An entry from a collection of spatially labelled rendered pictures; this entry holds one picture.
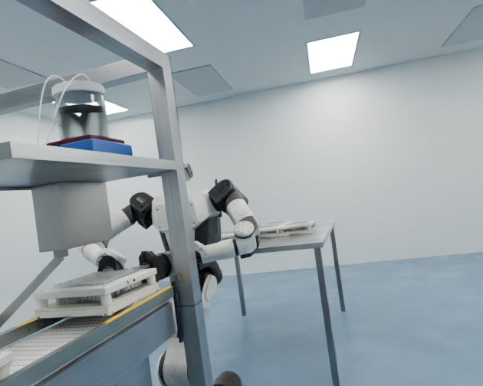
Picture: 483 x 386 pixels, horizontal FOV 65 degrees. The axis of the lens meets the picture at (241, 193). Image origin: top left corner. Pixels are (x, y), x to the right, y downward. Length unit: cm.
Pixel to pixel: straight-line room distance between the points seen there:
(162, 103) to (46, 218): 51
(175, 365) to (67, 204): 76
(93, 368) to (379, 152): 553
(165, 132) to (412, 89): 534
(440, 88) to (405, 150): 101
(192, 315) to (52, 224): 52
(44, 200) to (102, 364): 52
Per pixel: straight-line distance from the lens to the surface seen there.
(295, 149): 608
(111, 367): 104
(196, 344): 134
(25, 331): 121
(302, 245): 241
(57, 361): 90
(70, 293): 113
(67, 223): 123
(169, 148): 128
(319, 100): 619
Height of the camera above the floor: 123
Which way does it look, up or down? 1 degrees up
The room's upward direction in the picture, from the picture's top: 8 degrees counter-clockwise
